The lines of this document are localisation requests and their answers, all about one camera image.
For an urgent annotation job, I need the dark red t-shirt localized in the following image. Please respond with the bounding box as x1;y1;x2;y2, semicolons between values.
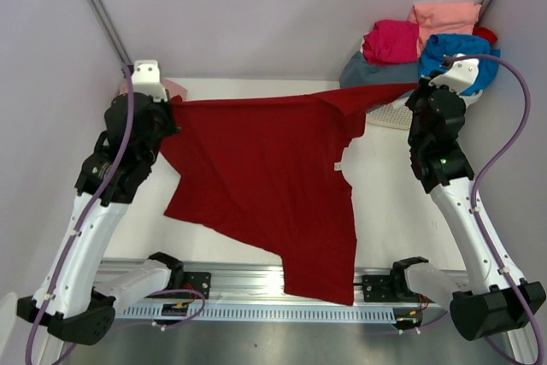
161;83;413;305

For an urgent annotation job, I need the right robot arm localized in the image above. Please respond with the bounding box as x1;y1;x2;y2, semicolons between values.
389;79;546;341

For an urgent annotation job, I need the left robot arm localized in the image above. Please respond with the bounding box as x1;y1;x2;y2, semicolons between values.
16;92;185;345

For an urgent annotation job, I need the folded pink t-shirt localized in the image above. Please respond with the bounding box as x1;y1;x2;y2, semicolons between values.
118;76;187;103

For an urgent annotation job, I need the white laundry basket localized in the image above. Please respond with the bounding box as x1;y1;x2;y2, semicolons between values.
366;88;483;131

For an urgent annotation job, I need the magenta t-shirt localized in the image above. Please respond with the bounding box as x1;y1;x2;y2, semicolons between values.
362;20;420;66

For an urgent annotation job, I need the slate blue t-shirt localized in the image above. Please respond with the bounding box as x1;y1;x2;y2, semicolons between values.
338;51;420;88

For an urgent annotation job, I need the bright red t-shirt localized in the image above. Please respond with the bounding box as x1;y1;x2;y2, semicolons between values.
473;26;498;46

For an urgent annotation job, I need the salmon pink t-shirt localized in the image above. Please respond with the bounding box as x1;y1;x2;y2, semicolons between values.
408;2;482;55

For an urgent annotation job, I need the left corner aluminium profile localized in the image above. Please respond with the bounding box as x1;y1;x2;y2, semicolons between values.
86;0;132;66

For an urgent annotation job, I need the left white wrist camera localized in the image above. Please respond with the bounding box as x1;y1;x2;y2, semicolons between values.
132;60;169;103

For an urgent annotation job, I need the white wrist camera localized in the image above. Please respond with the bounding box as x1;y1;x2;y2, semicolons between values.
428;55;479;95
132;60;169;103

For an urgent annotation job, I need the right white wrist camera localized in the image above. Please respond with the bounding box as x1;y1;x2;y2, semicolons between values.
428;55;479;95

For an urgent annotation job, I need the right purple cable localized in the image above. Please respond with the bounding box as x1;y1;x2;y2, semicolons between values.
386;53;546;364

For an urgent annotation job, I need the purple cable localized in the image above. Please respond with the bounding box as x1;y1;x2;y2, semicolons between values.
386;53;546;364
25;64;206;364

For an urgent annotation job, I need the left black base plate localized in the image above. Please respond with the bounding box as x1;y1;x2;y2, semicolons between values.
168;271;212;300

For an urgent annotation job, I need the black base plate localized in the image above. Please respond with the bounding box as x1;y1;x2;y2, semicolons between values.
361;274;432;303
168;271;212;300

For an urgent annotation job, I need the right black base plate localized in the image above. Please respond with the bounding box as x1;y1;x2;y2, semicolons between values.
361;274;432;303

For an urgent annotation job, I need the aluminium mounting rail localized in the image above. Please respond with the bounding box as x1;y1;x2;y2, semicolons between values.
55;260;523;309

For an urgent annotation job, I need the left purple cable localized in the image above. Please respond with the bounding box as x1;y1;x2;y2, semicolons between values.
25;64;206;364

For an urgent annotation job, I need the white slotted cable duct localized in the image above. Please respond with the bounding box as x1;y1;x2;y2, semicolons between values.
74;303;401;322

